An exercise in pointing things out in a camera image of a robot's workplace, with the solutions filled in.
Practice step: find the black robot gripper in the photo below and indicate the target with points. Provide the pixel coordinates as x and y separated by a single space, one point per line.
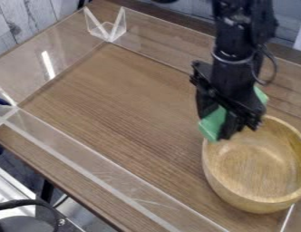
232 78

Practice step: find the green rectangular block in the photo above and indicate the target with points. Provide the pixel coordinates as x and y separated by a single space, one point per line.
255 110

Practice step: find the light wooden bowl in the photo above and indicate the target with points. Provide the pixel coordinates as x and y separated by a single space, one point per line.
253 170

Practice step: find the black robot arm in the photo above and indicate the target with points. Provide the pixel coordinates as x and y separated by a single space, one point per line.
245 26

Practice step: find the black table leg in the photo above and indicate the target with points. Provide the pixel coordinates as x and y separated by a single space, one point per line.
48 191

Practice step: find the blue object at left edge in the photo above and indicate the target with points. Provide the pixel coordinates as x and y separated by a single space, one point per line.
4 102

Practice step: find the clear acrylic corner bracket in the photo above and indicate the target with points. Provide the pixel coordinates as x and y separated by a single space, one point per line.
106 31

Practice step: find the black metal bracket with screw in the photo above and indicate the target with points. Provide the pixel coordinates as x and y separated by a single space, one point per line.
66 225

